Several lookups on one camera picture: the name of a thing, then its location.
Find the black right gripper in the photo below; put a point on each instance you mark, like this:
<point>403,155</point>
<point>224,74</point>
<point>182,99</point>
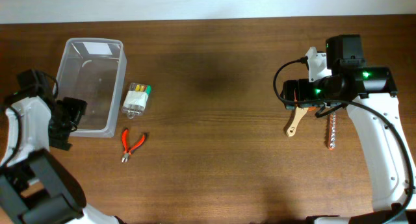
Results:
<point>300,86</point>

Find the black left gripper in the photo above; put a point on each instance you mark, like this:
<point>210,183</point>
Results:
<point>77,107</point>

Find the clear plastic storage box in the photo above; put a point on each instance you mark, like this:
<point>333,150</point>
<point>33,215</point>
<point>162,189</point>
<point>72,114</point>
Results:
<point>93,70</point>

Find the red handled pliers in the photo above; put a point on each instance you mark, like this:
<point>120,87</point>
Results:
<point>128,149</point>

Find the clear pack of coloured bits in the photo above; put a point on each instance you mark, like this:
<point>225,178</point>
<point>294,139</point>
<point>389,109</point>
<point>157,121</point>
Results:
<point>136,100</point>

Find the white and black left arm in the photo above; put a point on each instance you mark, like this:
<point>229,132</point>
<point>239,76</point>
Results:
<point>35,186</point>

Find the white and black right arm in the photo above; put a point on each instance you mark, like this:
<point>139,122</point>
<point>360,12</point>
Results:
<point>340,78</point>

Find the orange socket rail with sockets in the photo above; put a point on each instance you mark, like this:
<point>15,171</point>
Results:
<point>331,131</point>

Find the orange scraper with wooden handle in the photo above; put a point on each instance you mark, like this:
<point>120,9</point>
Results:
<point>295,118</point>

